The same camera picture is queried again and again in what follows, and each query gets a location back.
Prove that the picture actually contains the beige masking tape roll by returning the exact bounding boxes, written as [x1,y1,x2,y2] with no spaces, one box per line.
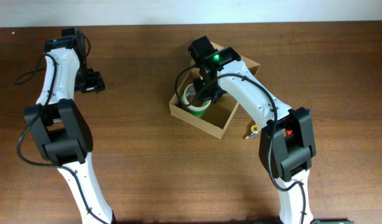
[181,83,211,112]

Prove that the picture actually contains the brown cardboard box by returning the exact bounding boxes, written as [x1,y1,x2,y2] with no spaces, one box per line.
[169,55,261,139]

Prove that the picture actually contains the yellow black correction tape dispenser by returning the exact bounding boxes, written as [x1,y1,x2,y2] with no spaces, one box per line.
[244,124,261,139]

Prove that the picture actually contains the green tape roll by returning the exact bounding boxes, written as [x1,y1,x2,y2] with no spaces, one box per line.
[179,94,212,117]

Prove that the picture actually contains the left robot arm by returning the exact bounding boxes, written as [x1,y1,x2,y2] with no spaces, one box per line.
[16,27,116,223]

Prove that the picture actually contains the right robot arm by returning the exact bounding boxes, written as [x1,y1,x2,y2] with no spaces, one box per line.
[188,36,316,223]

